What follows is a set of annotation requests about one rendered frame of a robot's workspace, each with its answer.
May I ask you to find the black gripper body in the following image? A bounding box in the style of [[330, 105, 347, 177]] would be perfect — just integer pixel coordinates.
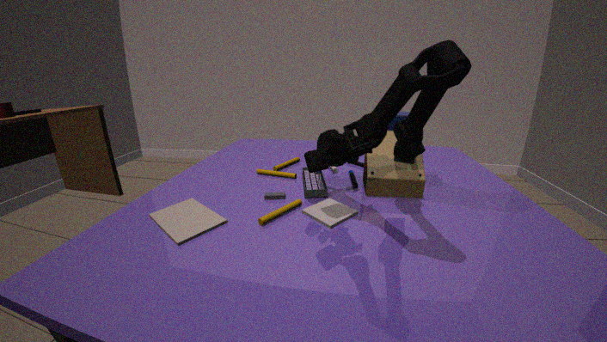
[[304, 150, 359, 173]]

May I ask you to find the beige flat square panel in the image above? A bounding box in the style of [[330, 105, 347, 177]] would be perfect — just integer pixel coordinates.
[[149, 198, 228, 246]]

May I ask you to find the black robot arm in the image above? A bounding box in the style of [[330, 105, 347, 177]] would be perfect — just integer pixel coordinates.
[[317, 40, 471, 164]]

